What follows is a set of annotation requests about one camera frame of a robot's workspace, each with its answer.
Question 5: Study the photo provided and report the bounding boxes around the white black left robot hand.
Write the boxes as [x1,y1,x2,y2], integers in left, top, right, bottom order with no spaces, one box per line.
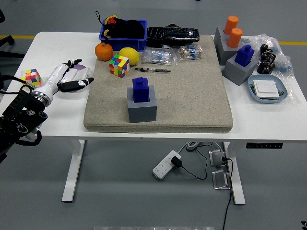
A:
[38,58,94,101]

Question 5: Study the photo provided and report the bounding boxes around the blue block seal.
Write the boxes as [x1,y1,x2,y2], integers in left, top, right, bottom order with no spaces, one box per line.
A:
[132,77,150,104]
[234,45,255,67]

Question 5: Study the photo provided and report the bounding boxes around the grey cube seal holder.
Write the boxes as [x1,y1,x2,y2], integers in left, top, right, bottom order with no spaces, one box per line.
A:
[126,85,158,124]
[222,53,259,86]

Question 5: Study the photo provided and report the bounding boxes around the small colourful puzzle cube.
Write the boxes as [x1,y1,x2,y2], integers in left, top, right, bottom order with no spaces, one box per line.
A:
[20,69,43,87]

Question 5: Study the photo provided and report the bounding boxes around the orange fruit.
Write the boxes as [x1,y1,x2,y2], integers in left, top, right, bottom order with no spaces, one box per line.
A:
[94,42,114,62]

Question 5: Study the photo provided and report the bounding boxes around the black office chair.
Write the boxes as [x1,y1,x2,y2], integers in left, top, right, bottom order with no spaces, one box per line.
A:
[0,8,26,58]

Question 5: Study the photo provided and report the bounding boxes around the large colourful puzzle cube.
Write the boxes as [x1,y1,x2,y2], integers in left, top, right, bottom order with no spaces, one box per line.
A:
[108,54,130,79]

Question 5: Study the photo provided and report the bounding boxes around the blue plastic bin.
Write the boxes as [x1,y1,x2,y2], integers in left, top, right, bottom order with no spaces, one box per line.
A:
[98,19,148,52]

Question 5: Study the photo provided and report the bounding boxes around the yellow lemon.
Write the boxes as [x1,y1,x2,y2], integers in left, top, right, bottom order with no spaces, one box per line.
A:
[118,47,140,67]

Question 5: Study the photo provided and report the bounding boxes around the white table leg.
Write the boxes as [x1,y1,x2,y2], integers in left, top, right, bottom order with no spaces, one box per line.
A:
[222,142,246,205]
[61,139,86,203]

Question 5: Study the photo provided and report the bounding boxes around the yellow red toy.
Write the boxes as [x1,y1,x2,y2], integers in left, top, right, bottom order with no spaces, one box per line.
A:
[105,14,118,38]

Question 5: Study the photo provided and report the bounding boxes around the black table control panel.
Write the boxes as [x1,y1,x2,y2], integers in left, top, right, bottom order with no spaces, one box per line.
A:
[246,142,283,150]

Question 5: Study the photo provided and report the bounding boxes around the black fabric pouch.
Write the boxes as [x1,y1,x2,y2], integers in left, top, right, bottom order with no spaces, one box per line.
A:
[105,18,146,39]

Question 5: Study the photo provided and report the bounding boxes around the black pen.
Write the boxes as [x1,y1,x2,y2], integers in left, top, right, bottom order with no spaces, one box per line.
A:
[134,67,171,73]

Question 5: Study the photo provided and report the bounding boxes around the bag of blue resistors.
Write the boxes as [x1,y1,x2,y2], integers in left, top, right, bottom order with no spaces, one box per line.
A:
[141,46,178,66]

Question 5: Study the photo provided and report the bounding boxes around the black wrapped keyboard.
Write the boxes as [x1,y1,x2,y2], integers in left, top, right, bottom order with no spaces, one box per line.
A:
[146,23,200,48]

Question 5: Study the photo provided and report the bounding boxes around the grey-brown fabric mat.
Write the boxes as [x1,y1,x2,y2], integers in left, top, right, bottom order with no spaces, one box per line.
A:
[83,34,234,134]

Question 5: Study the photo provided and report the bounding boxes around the bag of tan resistors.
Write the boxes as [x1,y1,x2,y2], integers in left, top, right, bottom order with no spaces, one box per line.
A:
[177,44,206,60]

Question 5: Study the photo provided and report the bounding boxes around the white power strip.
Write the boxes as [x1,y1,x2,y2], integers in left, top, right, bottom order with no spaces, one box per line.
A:
[152,150,182,180]

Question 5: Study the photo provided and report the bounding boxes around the black power adapter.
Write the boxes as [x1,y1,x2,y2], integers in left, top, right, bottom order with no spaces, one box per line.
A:
[170,156,183,169]

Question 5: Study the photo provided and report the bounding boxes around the light blue dish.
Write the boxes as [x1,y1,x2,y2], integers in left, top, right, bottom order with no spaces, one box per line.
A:
[247,73,288,104]

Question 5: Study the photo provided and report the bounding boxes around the crumpled clear plastic bags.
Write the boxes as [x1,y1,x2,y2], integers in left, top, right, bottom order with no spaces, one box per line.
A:
[241,33,295,77]

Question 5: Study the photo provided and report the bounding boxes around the grey two-hole holder block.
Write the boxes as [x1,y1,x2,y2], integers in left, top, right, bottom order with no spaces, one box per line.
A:
[213,25,243,66]

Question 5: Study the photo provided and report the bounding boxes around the orange cylinder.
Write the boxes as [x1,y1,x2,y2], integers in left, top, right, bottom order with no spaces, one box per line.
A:
[224,15,239,35]
[226,27,244,48]

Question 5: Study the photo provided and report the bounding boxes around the white wall socket panel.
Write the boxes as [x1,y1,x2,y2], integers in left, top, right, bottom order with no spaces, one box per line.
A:
[61,69,80,83]

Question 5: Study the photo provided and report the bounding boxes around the black strap cord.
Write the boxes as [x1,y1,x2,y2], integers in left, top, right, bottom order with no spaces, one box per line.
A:
[95,10,108,45]

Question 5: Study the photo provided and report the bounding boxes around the long black power cable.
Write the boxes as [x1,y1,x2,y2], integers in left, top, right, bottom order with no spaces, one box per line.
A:
[222,157,235,230]

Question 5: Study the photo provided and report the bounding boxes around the metal foot bracket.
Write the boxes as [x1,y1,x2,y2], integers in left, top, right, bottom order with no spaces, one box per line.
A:
[208,149,228,168]
[211,169,231,190]

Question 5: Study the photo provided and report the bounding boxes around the thin black adapter cable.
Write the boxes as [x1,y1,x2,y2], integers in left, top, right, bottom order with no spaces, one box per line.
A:
[179,143,208,180]

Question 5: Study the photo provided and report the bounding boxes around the white coiled cable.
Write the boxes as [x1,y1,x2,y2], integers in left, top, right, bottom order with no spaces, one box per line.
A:
[177,141,213,154]

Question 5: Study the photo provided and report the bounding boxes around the white square switch panel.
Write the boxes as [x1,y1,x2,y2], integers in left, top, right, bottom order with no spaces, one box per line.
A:
[253,80,281,99]

